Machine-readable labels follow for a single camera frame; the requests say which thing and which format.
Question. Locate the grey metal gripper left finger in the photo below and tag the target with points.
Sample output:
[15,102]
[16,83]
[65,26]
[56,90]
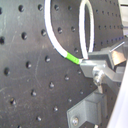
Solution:
[94,108]

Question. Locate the black perforated breadboard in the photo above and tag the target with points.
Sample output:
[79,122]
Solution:
[37,85]

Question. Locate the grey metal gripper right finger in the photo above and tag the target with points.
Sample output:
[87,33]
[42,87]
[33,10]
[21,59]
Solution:
[100,64]

